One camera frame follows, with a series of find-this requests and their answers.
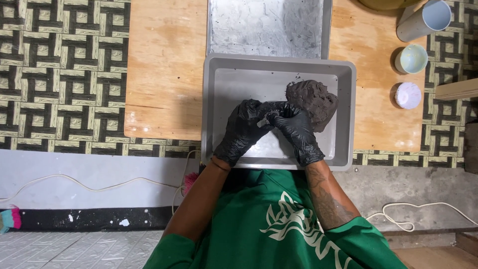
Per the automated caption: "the yellow-green bowl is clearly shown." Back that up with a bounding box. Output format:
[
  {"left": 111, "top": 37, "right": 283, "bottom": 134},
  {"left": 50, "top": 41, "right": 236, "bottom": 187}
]
[{"left": 358, "top": 0, "right": 427, "bottom": 11}]

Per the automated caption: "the metal baking tray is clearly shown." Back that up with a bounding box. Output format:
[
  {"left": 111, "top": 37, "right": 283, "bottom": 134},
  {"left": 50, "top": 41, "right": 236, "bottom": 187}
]
[{"left": 206, "top": 0, "right": 333, "bottom": 60}]

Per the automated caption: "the person's left hand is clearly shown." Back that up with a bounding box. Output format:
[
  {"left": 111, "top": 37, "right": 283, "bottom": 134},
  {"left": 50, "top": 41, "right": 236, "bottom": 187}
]
[{"left": 213, "top": 99, "right": 276, "bottom": 168}]

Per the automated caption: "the white plastic pipe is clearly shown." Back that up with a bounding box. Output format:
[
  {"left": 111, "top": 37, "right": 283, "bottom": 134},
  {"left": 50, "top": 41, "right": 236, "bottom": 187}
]
[{"left": 396, "top": 0, "right": 453, "bottom": 43}]

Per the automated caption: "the light wooden plank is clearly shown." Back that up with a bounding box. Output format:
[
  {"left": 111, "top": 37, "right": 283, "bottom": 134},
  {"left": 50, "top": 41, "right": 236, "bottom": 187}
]
[{"left": 435, "top": 77, "right": 478, "bottom": 101}]

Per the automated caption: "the person's right hand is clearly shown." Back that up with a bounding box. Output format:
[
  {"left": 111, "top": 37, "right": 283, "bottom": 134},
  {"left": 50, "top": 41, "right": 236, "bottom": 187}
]
[{"left": 261, "top": 101, "right": 325, "bottom": 168}]

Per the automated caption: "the thin white cable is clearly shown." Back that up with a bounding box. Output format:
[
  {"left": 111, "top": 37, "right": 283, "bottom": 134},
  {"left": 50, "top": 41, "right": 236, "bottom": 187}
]
[{"left": 0, "top": 149, "right": 202, "bottom": 216}]

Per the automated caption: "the grey plastic tub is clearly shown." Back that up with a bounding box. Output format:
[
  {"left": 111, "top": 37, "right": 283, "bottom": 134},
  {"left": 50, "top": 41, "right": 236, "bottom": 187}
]
[{"left": 200, "top": 53, "right": 357, "bottom": 172}]

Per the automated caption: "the small white cup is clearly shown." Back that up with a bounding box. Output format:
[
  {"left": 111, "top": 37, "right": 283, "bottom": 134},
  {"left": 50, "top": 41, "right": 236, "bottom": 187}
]
[{"left": 394, "top": 44, "right": 429, "bottom": 75}]

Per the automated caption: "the pink fluffy tuft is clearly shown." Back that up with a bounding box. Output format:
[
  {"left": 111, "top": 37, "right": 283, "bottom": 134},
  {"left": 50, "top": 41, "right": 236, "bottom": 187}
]
[{"left": 181, "top": 171, "right": 200, "bottom": 197}]

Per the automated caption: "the pink and teal knitted item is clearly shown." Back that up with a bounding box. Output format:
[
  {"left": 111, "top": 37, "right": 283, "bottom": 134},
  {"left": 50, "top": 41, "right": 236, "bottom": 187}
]
[{"left": 0, "top": 205, "right": 22, "bottom": 235}]

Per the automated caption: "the thick white cable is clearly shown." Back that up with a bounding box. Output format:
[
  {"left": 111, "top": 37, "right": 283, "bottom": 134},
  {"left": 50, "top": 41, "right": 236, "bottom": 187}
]
[{"left": 365, "top": 202, "right": 478, "bottom": 233}]

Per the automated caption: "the white fluted mould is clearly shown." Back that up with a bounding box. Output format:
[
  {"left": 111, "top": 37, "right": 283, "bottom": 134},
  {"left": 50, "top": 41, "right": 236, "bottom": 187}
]
[{"left": 394, "top": 82, "right": 422, "bottom": 110}]

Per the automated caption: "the dark grey clay lump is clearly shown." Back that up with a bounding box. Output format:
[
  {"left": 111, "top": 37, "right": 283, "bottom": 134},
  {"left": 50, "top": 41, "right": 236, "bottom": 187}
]
[{"left": 285, "top": 79, "right": 340, "bottom": 134}]

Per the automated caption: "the patterned woven-print floor mat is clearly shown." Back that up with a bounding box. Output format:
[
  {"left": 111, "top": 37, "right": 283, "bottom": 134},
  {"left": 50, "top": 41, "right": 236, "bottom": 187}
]
[{"left": 0, "top": 0, "right": 478, "bottom": 169}]

